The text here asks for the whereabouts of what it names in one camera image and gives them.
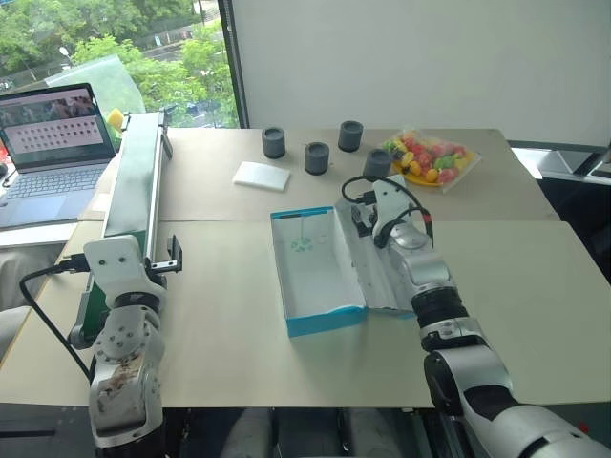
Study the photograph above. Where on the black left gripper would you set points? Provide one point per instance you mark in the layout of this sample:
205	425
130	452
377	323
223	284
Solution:
157	280

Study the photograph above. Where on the black window frame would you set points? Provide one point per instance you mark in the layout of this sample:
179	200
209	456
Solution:
234	62

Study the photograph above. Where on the grey laptop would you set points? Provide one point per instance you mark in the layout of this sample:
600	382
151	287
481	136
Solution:
52	143

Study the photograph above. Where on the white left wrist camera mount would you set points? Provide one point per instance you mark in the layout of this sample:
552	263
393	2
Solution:
114	260

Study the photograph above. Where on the dark grey cylinder cup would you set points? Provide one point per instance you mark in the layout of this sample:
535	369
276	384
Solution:
274	143
350	137
317	160
377	164

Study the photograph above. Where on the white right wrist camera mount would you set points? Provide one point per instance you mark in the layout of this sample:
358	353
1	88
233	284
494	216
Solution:
389	200

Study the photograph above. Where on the blue white box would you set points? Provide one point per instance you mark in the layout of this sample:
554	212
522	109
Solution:
320	272

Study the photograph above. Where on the yellow green object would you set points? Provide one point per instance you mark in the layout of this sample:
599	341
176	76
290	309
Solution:
115	118

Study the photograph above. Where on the translucent green plastic sheet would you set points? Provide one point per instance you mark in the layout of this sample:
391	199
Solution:
95	76

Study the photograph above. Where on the clear bag of toy fruit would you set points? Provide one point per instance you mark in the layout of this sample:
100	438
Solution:
429	152

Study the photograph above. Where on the yellow plate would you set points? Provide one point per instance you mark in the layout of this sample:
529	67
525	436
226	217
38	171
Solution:
420	180

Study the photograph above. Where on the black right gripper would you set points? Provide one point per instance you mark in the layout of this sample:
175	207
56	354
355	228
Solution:
365	219

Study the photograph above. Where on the white foam pad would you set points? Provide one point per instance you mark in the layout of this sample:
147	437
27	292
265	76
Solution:
261	175

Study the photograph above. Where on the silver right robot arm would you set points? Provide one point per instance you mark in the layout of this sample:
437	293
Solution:
429	272

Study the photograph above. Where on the green conveyor belt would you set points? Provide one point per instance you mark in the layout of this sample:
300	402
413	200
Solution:
133	181

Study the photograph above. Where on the white side table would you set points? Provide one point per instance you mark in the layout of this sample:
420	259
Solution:
33	235

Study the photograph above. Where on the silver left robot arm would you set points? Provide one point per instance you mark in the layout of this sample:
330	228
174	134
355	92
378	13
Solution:
119	362

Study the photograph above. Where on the grey metal stand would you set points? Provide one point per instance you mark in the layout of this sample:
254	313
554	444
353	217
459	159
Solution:
592	162

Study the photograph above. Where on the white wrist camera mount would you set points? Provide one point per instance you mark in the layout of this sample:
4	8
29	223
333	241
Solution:
114	260
389	200

